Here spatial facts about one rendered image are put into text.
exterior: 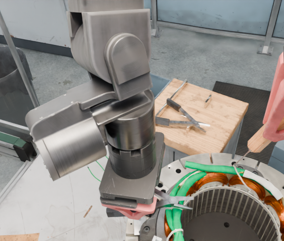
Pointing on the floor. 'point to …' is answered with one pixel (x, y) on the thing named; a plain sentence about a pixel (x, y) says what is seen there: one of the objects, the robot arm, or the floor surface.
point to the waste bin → (9, 106)
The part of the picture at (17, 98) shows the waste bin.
